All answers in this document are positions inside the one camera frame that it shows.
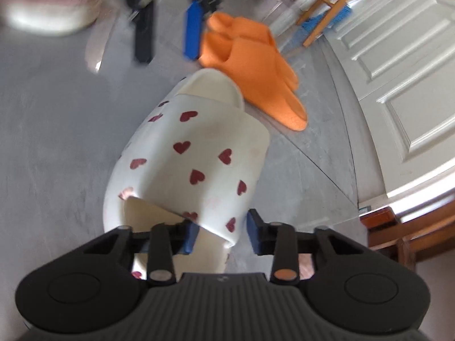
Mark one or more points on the wooden chair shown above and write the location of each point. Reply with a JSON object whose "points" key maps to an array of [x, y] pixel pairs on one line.
{"points": [[341, 0]]}

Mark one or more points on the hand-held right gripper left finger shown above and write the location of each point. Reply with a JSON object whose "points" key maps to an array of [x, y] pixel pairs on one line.
{"points": [[191, 239]]}

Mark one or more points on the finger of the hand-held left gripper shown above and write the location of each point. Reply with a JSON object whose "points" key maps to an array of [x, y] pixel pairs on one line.
{"points": [[144, 39], [193, 32]]}

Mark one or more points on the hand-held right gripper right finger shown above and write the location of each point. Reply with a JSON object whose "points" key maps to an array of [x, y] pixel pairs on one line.
{"points": [[253, 232]]}

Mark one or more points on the white panelled door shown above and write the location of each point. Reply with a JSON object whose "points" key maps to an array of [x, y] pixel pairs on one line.
{"points": [[408, 78]]}

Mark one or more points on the wooden shoe rack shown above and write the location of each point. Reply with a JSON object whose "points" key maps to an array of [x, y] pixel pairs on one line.
{"points": [[380, 220]]}

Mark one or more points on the blue broom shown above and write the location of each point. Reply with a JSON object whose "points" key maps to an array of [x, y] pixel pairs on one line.
{"points": [[312, 25]]}

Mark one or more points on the orange slipper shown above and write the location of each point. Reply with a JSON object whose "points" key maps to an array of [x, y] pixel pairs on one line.
{"points": [[263, 92], [254, 28]]}

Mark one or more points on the white slipper with red hearts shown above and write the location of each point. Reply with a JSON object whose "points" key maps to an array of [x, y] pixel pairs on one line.
{"points": [[46, 14], [199, 142]]}

